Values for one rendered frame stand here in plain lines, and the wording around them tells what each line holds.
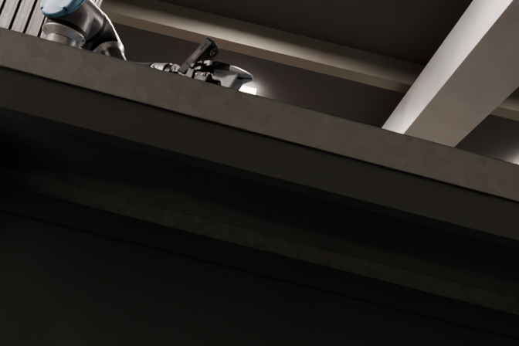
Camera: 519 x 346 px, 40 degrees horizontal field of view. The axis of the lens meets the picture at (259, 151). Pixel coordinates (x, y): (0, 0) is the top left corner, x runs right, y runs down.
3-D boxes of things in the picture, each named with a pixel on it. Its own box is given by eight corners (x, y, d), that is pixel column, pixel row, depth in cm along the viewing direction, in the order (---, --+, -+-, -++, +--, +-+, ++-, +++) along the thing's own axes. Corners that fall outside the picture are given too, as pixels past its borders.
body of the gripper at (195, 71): (215, 107, 169) (170, 105, 174) (225, 78, 173) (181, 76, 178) (202, 89, 163) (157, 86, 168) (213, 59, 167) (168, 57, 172)
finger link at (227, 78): (246, 94, 163) (211, 92, 167) (253, 72, 166) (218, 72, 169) (242, 86, 161) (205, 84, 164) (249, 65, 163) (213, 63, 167)
